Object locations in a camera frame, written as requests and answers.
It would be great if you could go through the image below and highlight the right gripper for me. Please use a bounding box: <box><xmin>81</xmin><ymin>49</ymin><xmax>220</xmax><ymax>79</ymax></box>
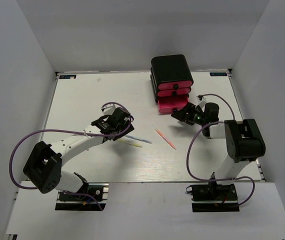
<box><xmin>172</xmin><ymin>102</ymin><xmax>208</xmax><ymax>126</ymax></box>

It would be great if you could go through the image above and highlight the yellow blue pen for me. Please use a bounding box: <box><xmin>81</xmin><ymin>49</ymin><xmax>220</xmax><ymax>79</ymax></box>
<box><xmin>117</xmin><ymin>135</ymin><xmax>153</xmax><ymax>148</ymax></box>

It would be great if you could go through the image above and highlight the orange pink pen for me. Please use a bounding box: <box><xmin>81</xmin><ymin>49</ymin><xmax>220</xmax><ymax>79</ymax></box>
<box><xmin>155</xmin><ymin>129</ymin><xmax>177</xmax><ymax>150</ymax></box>

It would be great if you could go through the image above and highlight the black pink drawer organizer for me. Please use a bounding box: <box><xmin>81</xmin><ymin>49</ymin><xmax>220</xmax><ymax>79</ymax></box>
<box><xmin>150</xmin><ymin>54</ymin><xmax>194</xmax><ymax>114</ymax></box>

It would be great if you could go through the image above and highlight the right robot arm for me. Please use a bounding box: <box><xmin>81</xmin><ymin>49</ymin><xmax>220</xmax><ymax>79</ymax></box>
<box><xmin>171</xmin><ymin>102</ymin><xmax>266</xmax><ymax>200</ymax></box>

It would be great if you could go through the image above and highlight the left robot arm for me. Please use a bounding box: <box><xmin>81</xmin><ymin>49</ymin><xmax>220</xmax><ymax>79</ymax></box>
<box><xmin>23</xmin><ymin>107</ymin><xmax>134</xmax><ymax>200</ymax></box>

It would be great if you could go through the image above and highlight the right blue table label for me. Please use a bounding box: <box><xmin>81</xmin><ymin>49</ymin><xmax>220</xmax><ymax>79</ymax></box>
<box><xmin>209</xmin><ymin>72</ymin><xmax>228</xmax><ymax>77</ymax></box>

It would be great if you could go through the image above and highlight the blue table label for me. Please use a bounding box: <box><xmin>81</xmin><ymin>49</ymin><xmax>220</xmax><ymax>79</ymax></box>
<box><xmin>209</xmin><ymin>72</ymin><xmax>228</xmax><ymax>77</ymax></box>
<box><xmin>59</xmin><ymin>74</ymin><xmax>77</xmax><ymax>80</ymax></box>

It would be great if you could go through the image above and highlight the left blue table label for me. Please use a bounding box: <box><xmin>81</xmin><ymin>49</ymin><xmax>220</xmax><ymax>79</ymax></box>
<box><xmin>59</xmin><ymin>74</ymin><xmax>77</xmax><ymax>80</ymax></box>

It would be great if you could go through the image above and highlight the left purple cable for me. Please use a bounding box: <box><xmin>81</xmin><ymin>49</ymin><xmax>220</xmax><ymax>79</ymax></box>
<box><xmin>8</xmin><ymin>101</ymin><xmax>135</xmax><ymax>210</ymax></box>

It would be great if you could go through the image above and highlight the purple cable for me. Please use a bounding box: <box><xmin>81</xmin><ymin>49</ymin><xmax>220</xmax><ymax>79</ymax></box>
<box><xmin>8</xmin><ymin>101</ymin><xmax>135</xmax><ymax>210</ymax></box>
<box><xmin>185</xmin><ymin>93</ymin><xmax>256</xmax><ymax>207</ymax></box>

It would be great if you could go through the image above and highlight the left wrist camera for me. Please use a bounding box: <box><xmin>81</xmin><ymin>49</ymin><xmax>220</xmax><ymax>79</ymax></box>
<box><xmin>101</xmin><ymin>103</ymin><xmax>116</xmax><ymax>115</ymax></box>

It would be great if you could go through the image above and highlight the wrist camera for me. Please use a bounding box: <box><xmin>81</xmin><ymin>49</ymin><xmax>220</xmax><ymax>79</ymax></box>
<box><xmin>101</xmin><ymin>103</ymin><xmax>116</xmax><ymax>115</ymax></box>
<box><xmin>196</xmin><ymin>95</ymin><xmax>207</xmax><ymax>110</ymax></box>

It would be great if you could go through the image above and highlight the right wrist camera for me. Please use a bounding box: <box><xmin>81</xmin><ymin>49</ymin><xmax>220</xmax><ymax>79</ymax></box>
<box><xmin>196</xmin><ymin>95</ymin><xmax>207</xmax><ymax>110</ymax></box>

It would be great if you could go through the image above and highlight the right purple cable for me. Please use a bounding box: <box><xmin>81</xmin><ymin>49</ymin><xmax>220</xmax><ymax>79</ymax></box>
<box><xmin>185</xmin><ymin>93</ymin><xmax>256</xmax><ymax>207</ymax></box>

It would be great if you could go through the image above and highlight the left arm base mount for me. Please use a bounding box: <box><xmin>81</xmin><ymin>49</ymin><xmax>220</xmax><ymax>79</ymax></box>
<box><xmin>55</xmin><ymin>183</ymin><xmax>109</xmax><ymax>212</ymax></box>

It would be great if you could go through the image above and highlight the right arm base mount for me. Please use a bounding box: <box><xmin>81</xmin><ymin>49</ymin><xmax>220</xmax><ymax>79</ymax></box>
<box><xmin>185</xmin><ymin>183</ymin><xmax>240</xmax><ymax>213</ymax></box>

